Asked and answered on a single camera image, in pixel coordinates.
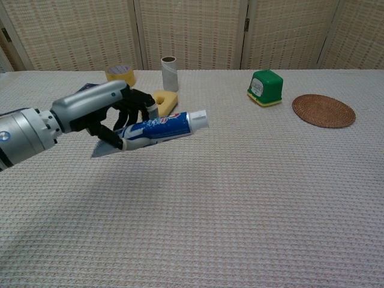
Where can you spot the cardboard paper roll tube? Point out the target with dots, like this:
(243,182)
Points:
(170,76)

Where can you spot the dark metal screen hinge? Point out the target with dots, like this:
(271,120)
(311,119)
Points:
(247,24)

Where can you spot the yellow sponge with hole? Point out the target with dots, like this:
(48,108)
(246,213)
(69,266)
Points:
(169,102)

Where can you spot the dark blue cardboard box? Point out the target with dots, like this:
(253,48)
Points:
(88,87)

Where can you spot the blue white toothpaste tube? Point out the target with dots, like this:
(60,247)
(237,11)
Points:
(168,127)

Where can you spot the green plastic box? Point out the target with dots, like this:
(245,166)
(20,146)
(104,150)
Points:
(268,87)

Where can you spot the beige waffle weave tablecloth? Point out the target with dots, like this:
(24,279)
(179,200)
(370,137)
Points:
(240,210)

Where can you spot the yellow packing tape roll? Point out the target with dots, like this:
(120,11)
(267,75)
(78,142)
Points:
(120,73)

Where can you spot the woven folding screen panel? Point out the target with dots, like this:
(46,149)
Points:
(75,33)
(360,39)
(7,57)
(288,33)
(192,30)

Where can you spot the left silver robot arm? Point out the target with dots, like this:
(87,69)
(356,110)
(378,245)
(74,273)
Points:
(24,136)

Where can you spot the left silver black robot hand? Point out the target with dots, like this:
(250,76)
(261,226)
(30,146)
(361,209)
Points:
(90,102)

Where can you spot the round woven rattan coaster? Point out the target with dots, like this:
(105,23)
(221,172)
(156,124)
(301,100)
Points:
(324,111)

